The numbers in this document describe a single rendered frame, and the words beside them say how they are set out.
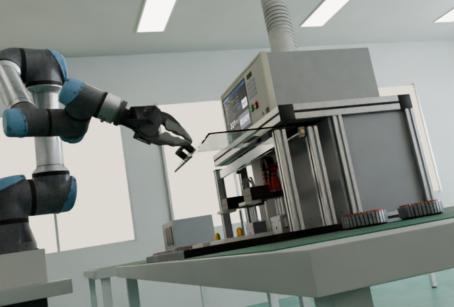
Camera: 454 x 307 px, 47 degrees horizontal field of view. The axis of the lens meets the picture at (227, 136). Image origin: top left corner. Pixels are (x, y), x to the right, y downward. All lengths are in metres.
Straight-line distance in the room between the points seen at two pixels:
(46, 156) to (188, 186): 4.79
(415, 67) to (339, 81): 6.78
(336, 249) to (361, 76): 1.21
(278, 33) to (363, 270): 2.70
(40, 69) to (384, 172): 1.11
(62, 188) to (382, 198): 0.97
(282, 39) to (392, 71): 5.11
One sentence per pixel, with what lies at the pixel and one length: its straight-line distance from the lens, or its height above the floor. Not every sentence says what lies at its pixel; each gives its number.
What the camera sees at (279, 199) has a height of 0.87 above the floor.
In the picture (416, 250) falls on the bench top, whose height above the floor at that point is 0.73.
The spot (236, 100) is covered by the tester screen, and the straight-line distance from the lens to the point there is 1.84.
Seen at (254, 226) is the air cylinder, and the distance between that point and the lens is 1.80.
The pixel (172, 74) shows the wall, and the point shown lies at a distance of 6.77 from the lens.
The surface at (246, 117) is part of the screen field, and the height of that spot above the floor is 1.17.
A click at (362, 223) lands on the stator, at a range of 1.29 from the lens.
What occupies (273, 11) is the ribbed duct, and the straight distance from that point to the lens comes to 3.32.
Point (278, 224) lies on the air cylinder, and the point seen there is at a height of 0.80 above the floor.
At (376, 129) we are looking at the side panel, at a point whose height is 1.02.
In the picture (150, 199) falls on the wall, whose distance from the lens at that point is 6.33.
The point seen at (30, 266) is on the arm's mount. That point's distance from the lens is 1.61.
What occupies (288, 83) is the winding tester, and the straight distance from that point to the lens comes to 1.61.
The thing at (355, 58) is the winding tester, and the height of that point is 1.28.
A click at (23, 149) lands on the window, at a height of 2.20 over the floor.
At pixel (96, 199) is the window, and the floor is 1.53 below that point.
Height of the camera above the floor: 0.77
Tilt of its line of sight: 12 degrees up
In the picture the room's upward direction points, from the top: 10 degrees counter-clockwise
